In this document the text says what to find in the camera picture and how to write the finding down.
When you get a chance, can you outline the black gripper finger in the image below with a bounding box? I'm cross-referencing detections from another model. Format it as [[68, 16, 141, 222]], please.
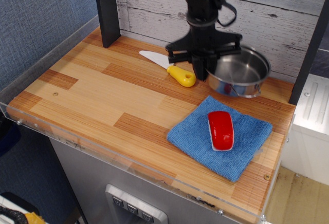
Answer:
[[205, 55, 218, 74], [192, 55, 207, 81]]

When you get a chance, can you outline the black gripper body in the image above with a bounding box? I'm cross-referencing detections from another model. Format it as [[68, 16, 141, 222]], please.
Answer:
[[166, 25, 243, 63]]

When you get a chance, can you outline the stainless steel pot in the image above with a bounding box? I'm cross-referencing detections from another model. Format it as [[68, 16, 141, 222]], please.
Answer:
[[207, 45, 271, 98]]

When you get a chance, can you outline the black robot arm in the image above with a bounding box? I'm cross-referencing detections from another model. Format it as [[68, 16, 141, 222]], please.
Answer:
[[166, 0, 242, 81]]

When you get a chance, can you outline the blue folded cloth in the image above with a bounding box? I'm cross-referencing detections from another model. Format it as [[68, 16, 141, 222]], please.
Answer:
[[167, 96, 272, 182]]

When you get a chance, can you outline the red toy sushi piece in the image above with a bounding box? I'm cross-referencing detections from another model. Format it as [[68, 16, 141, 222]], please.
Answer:
[[208, 111, 234, 152]]

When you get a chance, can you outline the white side cabinet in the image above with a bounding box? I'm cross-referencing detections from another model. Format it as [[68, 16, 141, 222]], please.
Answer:
[[281, 74, 328, 185]]

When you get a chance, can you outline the silver toy fridge cabinet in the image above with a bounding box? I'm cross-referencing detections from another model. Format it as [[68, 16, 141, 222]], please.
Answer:
[[51, 139, 259, 223]]

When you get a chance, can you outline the silver dispenser button panel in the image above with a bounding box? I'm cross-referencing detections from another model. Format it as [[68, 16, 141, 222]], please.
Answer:
[[105, 184, 168, 224]]

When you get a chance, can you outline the yellow handled toy knife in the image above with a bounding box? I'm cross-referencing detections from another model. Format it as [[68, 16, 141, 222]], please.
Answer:
[[139, 50, 196, 87]]

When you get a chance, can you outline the dark right vertical post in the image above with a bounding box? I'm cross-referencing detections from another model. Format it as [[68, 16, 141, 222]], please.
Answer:
[[288, 0, 328, 105]]

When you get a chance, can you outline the dark vertical post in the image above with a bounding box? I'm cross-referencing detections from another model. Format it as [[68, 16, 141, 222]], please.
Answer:
[[96, 0, 121, 48], [288, 0, 328, 105]]

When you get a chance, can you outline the dark left vertical post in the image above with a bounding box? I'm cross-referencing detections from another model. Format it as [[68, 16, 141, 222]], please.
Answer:
[[96, 0, 121, 48]]

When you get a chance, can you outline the clear acrylic guard rail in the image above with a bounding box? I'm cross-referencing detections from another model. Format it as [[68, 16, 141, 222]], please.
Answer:
[[3, 20, 295, 223]]

